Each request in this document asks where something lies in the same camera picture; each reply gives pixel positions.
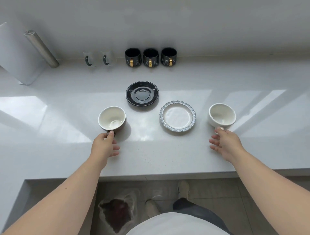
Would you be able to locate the clear plastic bag dark contents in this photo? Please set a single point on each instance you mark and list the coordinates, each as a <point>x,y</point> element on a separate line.
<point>118,210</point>

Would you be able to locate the person's left forearm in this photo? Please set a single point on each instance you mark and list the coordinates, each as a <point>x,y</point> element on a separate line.
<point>60,201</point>

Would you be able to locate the person's right forearm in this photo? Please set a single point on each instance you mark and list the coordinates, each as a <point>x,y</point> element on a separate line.
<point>271,193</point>

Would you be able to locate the white plate scalloped rim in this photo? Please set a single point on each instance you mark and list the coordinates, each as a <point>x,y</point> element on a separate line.
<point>177,116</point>

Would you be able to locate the white board stand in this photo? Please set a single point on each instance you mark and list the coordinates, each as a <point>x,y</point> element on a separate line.
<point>19,58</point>

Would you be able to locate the person's left hand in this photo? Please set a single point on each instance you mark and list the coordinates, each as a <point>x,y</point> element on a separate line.
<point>104,147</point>

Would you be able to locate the person's right hand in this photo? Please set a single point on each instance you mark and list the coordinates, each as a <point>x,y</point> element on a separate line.
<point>228,145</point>

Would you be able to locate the person's dark trousers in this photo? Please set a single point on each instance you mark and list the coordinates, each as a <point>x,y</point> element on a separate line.
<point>193,208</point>

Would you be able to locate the person's right shoe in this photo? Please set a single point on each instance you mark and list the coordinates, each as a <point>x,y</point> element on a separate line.
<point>183,188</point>

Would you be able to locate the black saucer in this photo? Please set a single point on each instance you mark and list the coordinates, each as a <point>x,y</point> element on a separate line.
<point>142,94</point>

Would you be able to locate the person's white shirt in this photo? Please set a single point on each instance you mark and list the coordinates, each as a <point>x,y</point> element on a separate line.
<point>176,225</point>

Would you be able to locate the steel cylinder grinder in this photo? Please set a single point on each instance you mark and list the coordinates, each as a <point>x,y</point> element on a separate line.
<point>42,49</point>

